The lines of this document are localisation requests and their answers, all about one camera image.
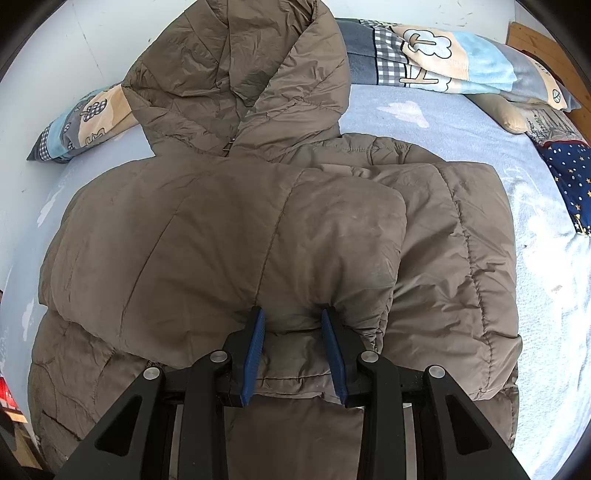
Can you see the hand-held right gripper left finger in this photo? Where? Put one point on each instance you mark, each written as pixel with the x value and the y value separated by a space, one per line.
pixel 253 355

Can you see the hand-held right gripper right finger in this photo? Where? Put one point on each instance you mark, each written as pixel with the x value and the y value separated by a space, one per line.
pixel 333 355

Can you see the brown hooded puffer jacket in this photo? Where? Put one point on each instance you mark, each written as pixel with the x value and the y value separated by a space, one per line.
pixel 221 221

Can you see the light blue cloud bed blanket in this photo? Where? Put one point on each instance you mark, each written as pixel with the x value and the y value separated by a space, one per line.
pixel 545 286

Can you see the red object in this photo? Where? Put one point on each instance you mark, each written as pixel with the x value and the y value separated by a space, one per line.
pixel 6 392

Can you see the beige pillow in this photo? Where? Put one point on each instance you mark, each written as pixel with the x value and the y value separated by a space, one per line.
pixel 503 115

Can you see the navy star print pillow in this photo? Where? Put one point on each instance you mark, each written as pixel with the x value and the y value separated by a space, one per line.
pixel 572 180

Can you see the grey printed pillow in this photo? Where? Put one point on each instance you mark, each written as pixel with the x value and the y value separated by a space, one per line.
pixel 550 122

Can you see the patchwork cartoon print quilt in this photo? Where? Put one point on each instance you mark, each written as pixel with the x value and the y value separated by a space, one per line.
pixel 461 60

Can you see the wooden headboard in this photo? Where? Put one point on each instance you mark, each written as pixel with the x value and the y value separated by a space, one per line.
pixel 521 37

